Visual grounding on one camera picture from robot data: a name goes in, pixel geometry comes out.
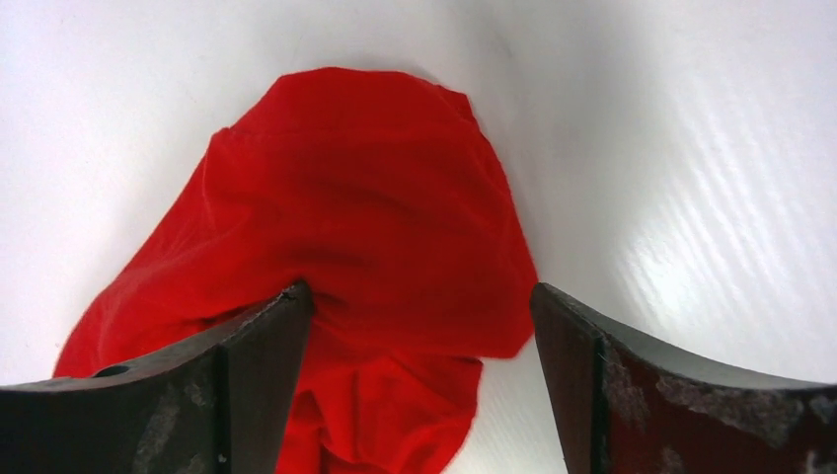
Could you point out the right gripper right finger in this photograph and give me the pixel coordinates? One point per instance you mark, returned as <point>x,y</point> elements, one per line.
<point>627,402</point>

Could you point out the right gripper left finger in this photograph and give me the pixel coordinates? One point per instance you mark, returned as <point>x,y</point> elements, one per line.
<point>216,402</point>

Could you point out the red t-shirt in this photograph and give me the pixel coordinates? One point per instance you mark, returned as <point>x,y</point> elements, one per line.
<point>380,191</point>

